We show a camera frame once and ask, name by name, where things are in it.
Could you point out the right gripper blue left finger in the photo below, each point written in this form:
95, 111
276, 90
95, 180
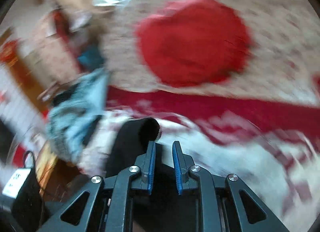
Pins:
143, 170

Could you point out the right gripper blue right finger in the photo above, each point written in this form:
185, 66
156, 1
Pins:
184, 182

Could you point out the black pants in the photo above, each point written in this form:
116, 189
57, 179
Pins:
164, 209

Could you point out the light blue clothing pile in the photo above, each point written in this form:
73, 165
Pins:
75, 114

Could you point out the red and white fleece blanket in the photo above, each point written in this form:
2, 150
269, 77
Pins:
272, 146

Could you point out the black power adapter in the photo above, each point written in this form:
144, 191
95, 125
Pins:
21, 203

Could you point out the red heart-shaped cushion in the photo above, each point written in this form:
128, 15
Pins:
191, 42

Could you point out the teal bag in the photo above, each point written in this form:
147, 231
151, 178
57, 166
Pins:
91, 58

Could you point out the wooden door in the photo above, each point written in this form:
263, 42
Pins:
25, 79

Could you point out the floral cream quilt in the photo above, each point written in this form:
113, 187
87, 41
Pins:
284, 52

